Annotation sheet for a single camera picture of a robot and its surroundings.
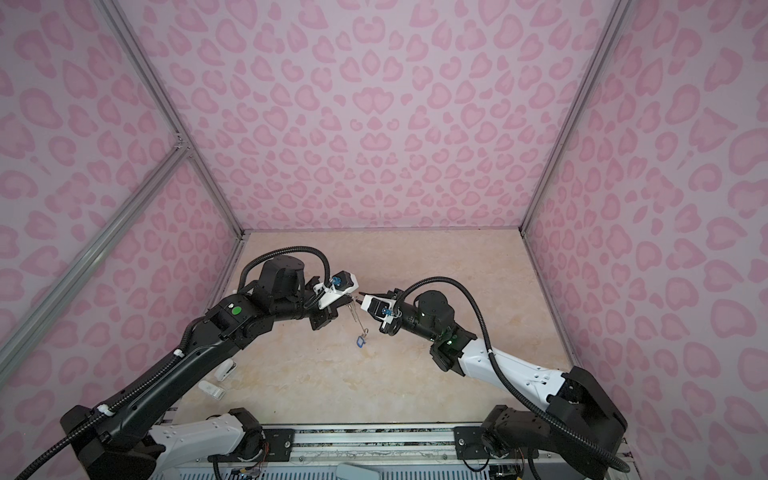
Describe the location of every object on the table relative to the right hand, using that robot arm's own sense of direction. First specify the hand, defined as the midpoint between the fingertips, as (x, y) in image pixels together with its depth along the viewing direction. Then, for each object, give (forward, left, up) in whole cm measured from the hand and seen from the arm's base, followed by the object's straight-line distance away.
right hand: (364, 295), depth 71 cm
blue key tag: (-4, +3, -18) cm, 19 cm away
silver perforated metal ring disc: (-7, +1, +2) cm, 7 cm away
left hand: (0, +3, +1) cm, 3 cm away
